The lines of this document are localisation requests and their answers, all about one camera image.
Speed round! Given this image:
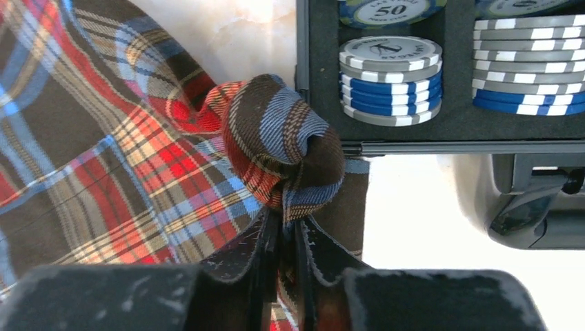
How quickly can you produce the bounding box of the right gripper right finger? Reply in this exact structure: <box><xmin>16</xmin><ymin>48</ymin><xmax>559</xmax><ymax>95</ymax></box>
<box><xmin>295</xmin><ymin>217</ymin><xmax>546</xmax><ymax>330</ymax></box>

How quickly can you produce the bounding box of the blue fifty poker chip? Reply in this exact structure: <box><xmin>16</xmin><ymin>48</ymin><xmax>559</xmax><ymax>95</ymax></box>
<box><xmin>338</xmin><ymin>0</ymin><xmax>447</xmax><ymax>29</ymax></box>

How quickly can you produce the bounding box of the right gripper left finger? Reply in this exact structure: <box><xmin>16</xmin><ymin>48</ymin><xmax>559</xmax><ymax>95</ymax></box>
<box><xmin>1</xmin><ymin>210</ymin><xmax>280</xmax><ymax>330</ymax></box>

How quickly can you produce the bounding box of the black poker chip case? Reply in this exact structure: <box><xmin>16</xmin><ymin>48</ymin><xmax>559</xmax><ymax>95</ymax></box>
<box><xmin>295</xmin><ymin>0</ymin><xmax>585</xmax><ymax>251</ymax></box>

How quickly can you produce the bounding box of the grey blue chip row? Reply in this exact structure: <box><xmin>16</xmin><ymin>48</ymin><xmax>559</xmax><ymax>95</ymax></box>
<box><xmin>472</xmin><ymin>14</ymin><xmax>584</xmax><ymax>117</ymax></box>

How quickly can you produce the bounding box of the grey blue chip stack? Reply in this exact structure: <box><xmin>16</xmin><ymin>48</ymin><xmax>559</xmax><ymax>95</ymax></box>
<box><xmin>339</xmin><ymin>35</ymin><xmax>443</xmax><ymax>128</ymax></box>

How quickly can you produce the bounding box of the plaid flannel shirt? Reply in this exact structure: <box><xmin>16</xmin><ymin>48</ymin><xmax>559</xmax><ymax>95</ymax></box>
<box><xmin>1</xmin><ymin>1</ymin><xmax>369</xmax><ymax>330</ymax></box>

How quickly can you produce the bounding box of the blue poker chip top right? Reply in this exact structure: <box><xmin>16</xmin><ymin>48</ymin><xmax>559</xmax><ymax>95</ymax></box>
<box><xmin>475</xmin><ymin>0</ymin><xmax>583</xmax><ymax>19</ymax></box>

